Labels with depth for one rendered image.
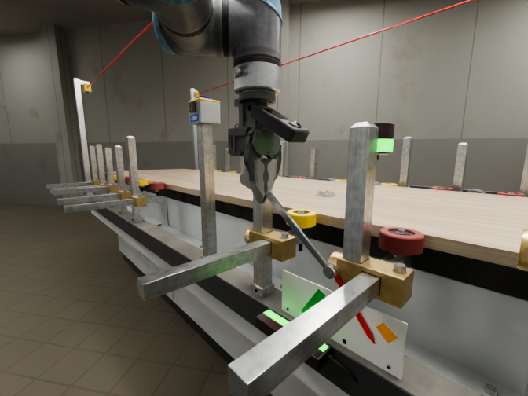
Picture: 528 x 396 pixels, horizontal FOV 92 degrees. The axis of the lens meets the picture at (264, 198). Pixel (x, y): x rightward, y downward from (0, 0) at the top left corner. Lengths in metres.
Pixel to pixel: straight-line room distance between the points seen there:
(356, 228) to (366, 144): 0.14
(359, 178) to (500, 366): 0.47
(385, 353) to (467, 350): 0.25
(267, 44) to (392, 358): 0.57
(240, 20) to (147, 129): 4.86
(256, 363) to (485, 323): 0.52
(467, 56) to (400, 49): 0.90
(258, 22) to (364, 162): 0.30
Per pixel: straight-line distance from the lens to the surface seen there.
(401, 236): 0.54
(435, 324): 0.74
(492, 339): 0.72
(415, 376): 0.56
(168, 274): 0.48
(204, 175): 0.81
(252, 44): 0.51
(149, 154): 5.28
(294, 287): 0.59
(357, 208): 0.46
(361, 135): 0.46
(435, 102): 4.72
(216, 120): 0.82
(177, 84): 5.10
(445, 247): 0.61
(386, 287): 0.47
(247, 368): 0.29
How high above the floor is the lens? 1.06
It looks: 10 degrees down
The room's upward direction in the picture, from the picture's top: straight up
